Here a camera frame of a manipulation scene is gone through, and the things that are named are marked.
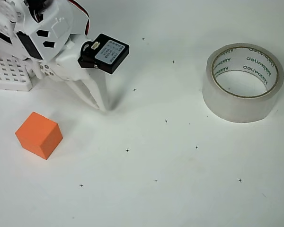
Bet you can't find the red and black servo cable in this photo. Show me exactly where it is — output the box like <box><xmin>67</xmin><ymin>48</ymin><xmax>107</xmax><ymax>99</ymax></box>
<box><xmin>68</xmin><ymin>0</ymin><xmax>91</xmax><ymax>35</ymax></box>

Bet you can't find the clear packing tape roll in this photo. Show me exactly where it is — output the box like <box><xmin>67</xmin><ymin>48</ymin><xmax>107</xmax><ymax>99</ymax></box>
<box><xmin>202</xmin><ymin>43</ymin><xmax>284</xmax><ymax>124</ymax></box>

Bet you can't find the white perforated base plate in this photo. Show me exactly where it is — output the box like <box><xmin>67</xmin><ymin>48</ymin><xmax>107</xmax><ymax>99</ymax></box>
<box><xmin>0</xmin><ymin>56</ymin><xmax>34</xmax><ymax>92</ymax></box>

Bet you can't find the orange cube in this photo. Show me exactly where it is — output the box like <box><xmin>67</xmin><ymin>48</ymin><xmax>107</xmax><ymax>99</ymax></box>
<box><xmin>15</xmin><ymin>111</ymin><xmax>63</xmax><ymax>161</ymax></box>

